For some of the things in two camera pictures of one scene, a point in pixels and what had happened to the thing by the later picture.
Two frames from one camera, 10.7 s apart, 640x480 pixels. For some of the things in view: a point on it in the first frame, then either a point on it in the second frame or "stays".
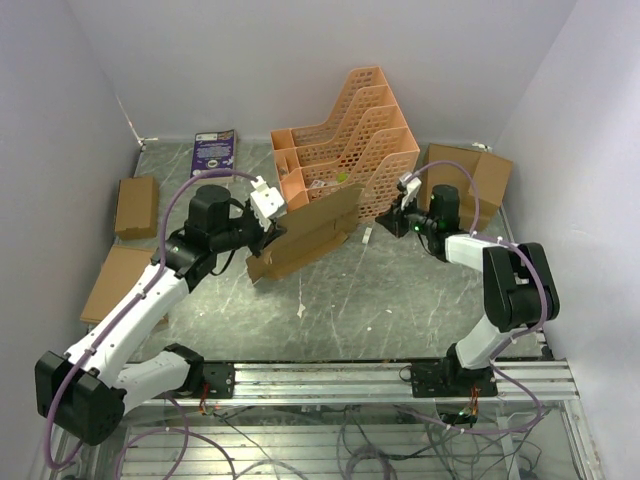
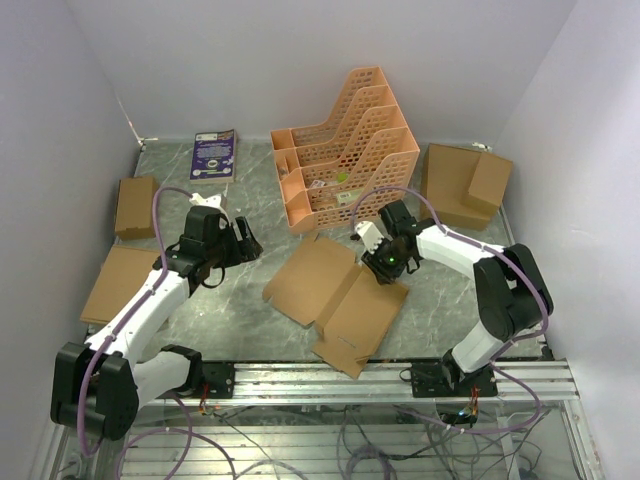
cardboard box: [122, 269] stays
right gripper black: [393, 221] -> [383, 273]
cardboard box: [491, 175] stays
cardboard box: [321, 222] -> [320, 283]
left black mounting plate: [221, 379] stays
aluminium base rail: [370, 384] stays
